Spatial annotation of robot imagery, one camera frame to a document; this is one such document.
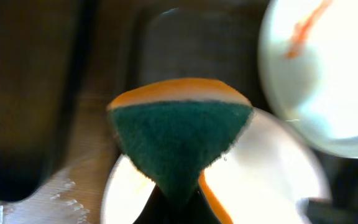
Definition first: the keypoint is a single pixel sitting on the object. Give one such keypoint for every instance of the white plate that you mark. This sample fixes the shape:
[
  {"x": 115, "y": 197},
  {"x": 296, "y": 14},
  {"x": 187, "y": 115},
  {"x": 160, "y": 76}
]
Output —
[
  {"x": 308, "y": 64},
  {"x": 269, "y": 176}
]

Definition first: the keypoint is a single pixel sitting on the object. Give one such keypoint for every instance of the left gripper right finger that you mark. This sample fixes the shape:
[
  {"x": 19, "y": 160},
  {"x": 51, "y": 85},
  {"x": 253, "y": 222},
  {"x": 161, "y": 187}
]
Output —
[{"x": 197, "y": 211}]

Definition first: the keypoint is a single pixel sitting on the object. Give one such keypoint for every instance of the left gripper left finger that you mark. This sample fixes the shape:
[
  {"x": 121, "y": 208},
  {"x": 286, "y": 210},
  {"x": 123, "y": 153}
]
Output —
[{"x": 157, "y": 210}]

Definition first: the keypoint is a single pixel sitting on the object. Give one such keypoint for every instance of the white plate top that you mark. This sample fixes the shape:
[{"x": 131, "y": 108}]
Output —
[{"x": 308, "y": 64}]

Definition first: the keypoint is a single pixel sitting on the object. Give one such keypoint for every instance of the small black tray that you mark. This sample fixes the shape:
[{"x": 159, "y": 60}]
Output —
[{"x": 44, "y": 47}]

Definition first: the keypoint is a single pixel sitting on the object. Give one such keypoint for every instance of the green and orange sponge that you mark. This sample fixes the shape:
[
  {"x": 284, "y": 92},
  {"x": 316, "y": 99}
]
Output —
[{"x": 173, "y": 130}]

